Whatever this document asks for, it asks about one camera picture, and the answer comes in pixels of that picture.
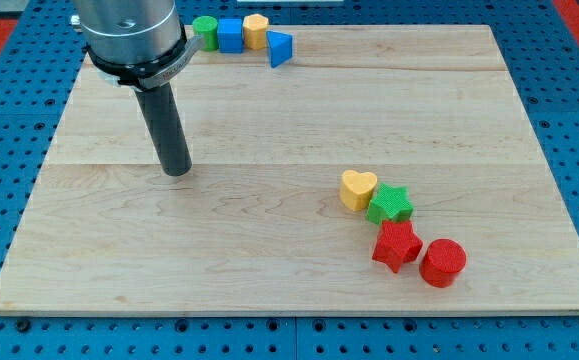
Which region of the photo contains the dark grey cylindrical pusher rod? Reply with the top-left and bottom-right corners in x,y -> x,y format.
136,83 -> 192,176

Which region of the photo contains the yellow heart block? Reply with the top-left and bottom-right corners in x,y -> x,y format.
339,170 -> 378,211

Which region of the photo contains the light wooden board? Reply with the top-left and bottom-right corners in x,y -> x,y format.
0,25 -> 579,317

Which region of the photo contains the red star block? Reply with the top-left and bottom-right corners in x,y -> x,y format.
372,220 -> 423,273

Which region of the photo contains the green star block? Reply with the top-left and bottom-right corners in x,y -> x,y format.
366,183 -> 414,225

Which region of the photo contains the blue triangle block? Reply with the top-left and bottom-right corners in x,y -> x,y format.
266,31 -> 293,68

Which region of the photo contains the yellow hexagon block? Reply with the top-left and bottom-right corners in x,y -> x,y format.
243,14 -> 269,50

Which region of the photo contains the blue cube block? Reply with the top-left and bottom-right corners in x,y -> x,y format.
217,18 -> 244,53

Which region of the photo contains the red cylinder block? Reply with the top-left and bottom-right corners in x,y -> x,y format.
419,238 -> 467,288

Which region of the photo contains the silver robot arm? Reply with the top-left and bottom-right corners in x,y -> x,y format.
72,0 -> 205,176

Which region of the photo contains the green cylinder block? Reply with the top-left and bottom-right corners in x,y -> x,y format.
192,15 -> 219,52

